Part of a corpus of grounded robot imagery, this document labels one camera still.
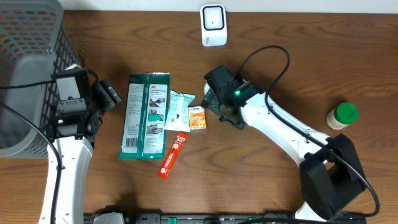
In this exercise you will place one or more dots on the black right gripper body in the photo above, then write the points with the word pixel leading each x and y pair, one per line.
pixel 216 105

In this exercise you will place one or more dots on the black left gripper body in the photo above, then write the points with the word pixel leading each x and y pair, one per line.
pixel 105 98

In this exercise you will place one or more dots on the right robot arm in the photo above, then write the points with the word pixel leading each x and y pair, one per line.
pixel 331 175

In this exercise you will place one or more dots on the green lid white jar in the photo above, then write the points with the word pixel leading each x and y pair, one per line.
pixel 342 116

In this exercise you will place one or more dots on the grey plastic mesh basket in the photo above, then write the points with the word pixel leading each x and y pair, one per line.
pixel 34 48

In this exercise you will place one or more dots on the green white gloves packet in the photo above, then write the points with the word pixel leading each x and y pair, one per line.
pixel 146 111

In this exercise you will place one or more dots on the light green snack packet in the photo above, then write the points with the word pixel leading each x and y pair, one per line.
pixel 178 116

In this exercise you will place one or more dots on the small orange box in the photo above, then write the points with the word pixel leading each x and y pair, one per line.
pixel 197 118

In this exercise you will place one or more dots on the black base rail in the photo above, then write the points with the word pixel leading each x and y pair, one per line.
pixel 115 214

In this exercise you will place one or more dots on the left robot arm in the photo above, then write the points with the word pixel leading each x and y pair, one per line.
pixel 71 136

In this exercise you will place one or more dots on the red white snack packet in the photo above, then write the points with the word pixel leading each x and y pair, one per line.
pixel 172 155

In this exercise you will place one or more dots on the white barcode scanner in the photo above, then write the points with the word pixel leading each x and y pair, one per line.
pixel 214 30

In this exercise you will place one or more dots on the white blue label jar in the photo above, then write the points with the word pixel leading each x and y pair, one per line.
pixel 206 88

